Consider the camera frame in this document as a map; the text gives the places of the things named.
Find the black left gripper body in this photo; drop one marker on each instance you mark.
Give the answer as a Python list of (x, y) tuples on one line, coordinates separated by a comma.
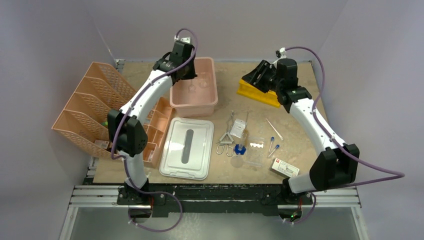
[(190, 73)]

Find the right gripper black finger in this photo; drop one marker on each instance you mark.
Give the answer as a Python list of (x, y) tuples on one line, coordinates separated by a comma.
[(258, 71), (255, 82)]

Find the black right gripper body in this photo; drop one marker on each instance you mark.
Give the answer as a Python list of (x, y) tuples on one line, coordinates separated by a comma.
[(270, 76)]

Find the clear glass beaker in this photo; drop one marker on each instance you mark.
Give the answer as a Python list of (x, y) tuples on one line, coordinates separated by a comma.
[(205, 80)]

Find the graduated cylinder with blue base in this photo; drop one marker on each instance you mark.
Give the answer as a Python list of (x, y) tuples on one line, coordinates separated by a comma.
[(240, 148)]

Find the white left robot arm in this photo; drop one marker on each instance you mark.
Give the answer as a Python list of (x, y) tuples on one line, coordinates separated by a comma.
[(126, 125)]

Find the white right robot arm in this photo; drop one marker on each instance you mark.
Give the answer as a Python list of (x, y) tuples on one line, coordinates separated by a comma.
[(334, 166)]

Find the yellow test tube rack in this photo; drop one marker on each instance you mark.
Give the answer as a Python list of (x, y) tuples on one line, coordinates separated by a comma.
[(248, 91)]

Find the pink plastic bin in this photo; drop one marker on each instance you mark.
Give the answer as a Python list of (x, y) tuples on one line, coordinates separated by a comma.
[(188, 99)]

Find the small white sachet packet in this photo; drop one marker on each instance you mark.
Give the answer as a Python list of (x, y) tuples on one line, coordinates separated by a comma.
[(238, 128)]

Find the thin glass stirring rod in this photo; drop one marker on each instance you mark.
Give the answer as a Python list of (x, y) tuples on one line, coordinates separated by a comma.
[(276, 131)]

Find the blue capped tube upper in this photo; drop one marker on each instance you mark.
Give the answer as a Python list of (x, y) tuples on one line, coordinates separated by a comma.
[(271, 143)]

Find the blue capped tube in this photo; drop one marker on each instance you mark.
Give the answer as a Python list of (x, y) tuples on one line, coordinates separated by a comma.
[(273, 150), (271, 143)]

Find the blue capped tube lower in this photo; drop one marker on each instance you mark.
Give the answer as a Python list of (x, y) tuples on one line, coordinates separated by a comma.
[(273, 150)]

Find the metal crucible tongs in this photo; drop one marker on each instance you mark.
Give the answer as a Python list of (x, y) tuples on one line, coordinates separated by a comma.
[(226, 140)]

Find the clear plastic well plate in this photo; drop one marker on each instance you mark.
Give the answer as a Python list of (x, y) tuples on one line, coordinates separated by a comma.
[(255, 151)]

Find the white plastic bin lid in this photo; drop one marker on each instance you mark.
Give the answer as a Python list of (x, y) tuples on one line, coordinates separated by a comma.
[(187, 150)]

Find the small white cardboard box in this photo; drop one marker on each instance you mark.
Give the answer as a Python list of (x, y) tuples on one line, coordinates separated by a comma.
[(283, 168)]

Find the orange plastic file organizer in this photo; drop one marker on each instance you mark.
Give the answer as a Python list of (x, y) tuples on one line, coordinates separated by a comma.
[(83, 120)]

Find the black aluminium base frame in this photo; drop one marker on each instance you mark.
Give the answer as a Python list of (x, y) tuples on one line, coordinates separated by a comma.
[(211, 198)]

